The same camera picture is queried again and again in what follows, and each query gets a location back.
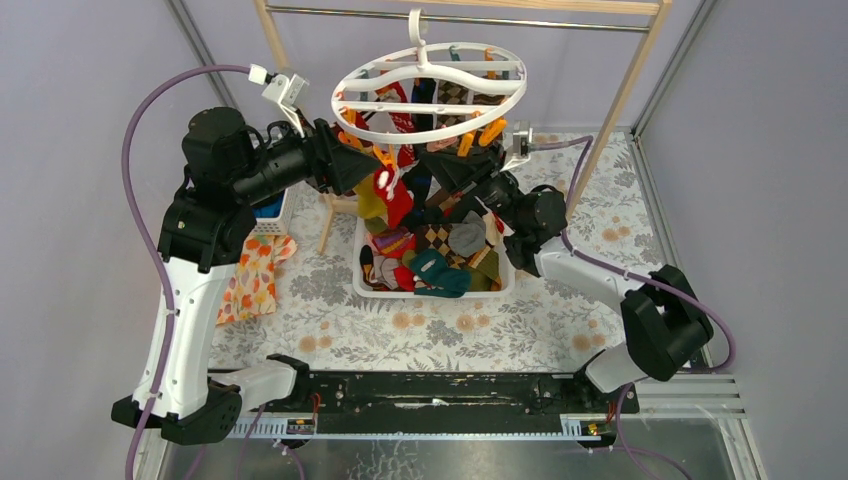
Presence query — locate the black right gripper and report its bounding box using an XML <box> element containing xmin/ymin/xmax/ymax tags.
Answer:
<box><xmin>418</xmin><ymin>140</ymin><xmax>525</xmax><ymax>234</ymax></box>

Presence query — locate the yellow mustard sock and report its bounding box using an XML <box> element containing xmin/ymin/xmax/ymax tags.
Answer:
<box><xmin>353</xmin><ymin>174</ymin><xmax>388</xmax><ymax>220</ymax></box>

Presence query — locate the red santa sock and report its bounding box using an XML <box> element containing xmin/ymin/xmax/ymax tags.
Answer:
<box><xmin>373</xmin><ymin>166</ymin><xmax>414</xmax><ymax>228</ymax></box>

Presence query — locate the white round sock hanger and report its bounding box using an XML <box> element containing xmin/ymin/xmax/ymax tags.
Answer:
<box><xmin>331</xmin><ymin>9</ymin><xmax>528</xmax><ymax>149</ymax></box>

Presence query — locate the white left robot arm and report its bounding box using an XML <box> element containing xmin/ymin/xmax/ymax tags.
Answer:
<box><xmin>111</xmin><ymin>107</ymin><xmax>379</xmax><ymax>446</ymax></box>

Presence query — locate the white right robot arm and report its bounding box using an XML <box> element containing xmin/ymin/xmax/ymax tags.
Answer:
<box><xmin>420</xmin><ymin>150</ymin><xmax>714</xmax><ymax>412</ymax></box>

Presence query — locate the white perforated basket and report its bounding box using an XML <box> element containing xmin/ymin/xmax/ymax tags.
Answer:
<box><xmin>252</xmin><ymin>189</ymin><xmax>299</xmax><ymax>235</ymax></box>

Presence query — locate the teal green sock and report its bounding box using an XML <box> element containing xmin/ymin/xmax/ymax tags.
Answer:
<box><xmin>408</xmin><ymin>249</ymin><xmax>471</xmax><ymax>298</ymax></box>

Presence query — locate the white plastic sock bin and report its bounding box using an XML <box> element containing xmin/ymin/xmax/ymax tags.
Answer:
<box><xmin>351</xmin><ymin>218</ymin><xmax>517</xmax><ymax>301</ymax></box>

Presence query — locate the orange floral cloth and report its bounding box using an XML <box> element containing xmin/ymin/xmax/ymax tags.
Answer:
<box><xmin>216</xmin><ymin>234</ymin><xmax>298</xmax><ymax>326</ymax></box>

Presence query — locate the metal hanging rod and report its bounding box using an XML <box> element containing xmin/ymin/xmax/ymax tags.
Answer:
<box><xmin>265</xmin><ymin>5</ymin><xmax>650</xmax><ymax>34</ymax></box>

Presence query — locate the floral patterned table mat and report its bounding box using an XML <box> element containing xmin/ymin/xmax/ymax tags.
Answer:
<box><xmin>209</xmin><ymin>132</ymin><xmax>669</xmax><ymax>372</ymax></box>

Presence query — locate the wooden clothes rack frame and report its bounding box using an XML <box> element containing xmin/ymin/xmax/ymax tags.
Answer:
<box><xmin>249</xmin><ymin>0</ymin><xmax>674</xmax><ymax>256</ymax></box>

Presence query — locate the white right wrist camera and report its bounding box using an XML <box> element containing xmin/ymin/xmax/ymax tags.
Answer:
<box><xmin>502</xmin><ymin>121</ymin><xmax>533</xmax><ymax>171</ymax></box>

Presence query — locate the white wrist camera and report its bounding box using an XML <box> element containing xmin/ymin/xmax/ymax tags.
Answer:
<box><xmin>248</xmin><ymin>64</ymin><xmax>310</xmax><ymax>138</ymax></box>
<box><xmin>502</xmin><ymin>121</ymin><xmax>533</xmax><ymax>171</ymax></box>

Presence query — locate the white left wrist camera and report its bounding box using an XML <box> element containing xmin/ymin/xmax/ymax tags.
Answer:
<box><xmin>248</xmin><ymin>64</ymin><xmax>310</xmax><ymax>138</ymax></box>

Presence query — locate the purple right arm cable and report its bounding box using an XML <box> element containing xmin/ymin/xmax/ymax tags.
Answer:
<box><xmin>529</xmin><ymin>135</ymin><xmax>738</xmax><ymax>374</ymax></box>

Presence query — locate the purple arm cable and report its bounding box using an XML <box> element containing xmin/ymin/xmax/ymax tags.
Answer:
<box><xmin>121</xmin><ymin>64</ymin><xmax>253</xmax><ymax>480</ymax></box>
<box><xmin>529</xmin><ymin>135</ymin><xmax>738</xmax><ymax>374</ymax></box>

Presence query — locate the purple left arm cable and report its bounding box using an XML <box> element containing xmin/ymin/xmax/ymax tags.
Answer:
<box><xmin>121</xmin><ymin>64</ymin><xmax>253</xmax><ymax>480</ymax></box>

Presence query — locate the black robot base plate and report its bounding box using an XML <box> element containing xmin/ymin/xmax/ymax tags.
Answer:
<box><xmin>266</xmin><ymin>370</ymin><xmax>640</xmax><ymax>416</ymax></box>

